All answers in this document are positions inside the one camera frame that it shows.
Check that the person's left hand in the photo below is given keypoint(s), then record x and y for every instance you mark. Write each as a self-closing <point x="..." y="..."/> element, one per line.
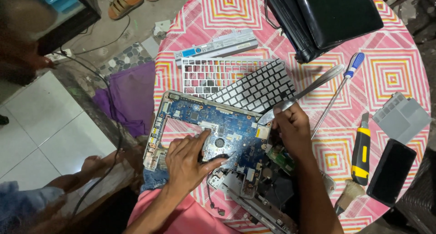
<point x="184" y="166"/>

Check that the person's right hand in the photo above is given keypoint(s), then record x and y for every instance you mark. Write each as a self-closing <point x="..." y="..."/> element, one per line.
<point x="297" y="132"/>

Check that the person's right fingers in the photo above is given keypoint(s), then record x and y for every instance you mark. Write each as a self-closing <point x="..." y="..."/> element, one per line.
<point x="282" y="115"/>

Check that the blue laptop motherboard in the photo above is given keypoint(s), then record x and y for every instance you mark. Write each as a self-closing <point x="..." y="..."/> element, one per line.
<point x="238" y="132"/>

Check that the white laptop keyboard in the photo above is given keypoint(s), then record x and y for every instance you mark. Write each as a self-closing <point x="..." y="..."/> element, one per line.
<point x="259" y="87"/>

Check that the small green circuit board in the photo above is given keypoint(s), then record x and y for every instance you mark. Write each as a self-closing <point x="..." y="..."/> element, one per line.
<point x="281" y="160"/>

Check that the yellow black utility knife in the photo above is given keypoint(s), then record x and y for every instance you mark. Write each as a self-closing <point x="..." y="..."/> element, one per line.
<point x="361" y="152"/>

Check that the white laptop battery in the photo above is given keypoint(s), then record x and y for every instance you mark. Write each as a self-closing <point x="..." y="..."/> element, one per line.
<point x="218" y="46"/>

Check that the small paint brush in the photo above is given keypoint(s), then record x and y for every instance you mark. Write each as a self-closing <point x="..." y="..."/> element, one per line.
<point x="349" y="195"/>

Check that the black laptop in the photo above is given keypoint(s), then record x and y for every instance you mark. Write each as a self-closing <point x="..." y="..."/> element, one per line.
<point x="327" y="16"/>

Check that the pink patterned tablecloth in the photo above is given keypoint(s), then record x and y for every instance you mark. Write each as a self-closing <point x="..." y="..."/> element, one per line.
<point x="388" y="67"/>

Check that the grey plastic cover panel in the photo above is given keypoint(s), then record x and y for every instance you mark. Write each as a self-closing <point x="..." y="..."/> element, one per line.
<point x="403" y="120"/>

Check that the black smartphone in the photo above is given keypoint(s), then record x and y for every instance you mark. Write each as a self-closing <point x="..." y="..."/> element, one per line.
<point x="391" y="172"/>

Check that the silver laptop base chassis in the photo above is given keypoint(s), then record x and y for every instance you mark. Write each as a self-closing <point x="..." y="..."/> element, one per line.
<point x="153" y="149"/>

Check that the person's pink shirt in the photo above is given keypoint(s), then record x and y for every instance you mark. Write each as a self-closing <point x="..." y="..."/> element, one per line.
<point x="184" y="217"/>

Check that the person's denim shorts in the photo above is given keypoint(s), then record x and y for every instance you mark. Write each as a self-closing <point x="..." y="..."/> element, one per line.
<point x="153" y="179"/>

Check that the purple cloth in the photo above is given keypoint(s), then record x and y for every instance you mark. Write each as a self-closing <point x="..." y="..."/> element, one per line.
<point x="133" y="94"/>

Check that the dark wicker chair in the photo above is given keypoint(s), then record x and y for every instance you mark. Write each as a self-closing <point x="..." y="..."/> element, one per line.
<point x="420" y="196"/>

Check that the black cabinet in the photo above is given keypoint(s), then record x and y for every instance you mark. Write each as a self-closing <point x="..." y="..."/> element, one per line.
<point x="78" y="16"/>

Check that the white power strip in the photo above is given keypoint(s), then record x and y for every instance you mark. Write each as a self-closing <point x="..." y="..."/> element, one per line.
<point x="61" y="54"/>

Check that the white keyboard bezel frame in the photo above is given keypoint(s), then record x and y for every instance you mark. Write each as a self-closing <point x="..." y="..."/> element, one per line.
<point x="197" y="74"/>

